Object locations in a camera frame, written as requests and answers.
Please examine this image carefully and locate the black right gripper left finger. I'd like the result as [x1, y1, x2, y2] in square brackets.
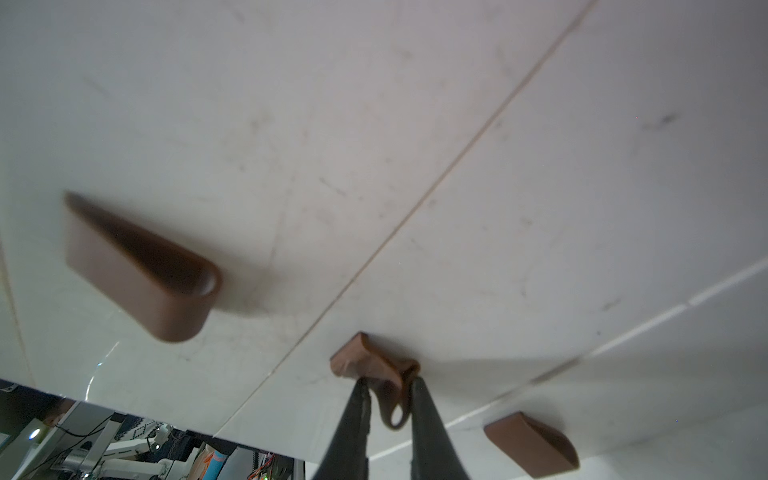
[313, 378, 372, 480]

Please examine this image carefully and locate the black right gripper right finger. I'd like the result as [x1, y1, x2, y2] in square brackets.
[410, 377, 469, 480]

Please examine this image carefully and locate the white bottom drawer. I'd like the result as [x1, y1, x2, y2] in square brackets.
[358, 252, 767, 479]

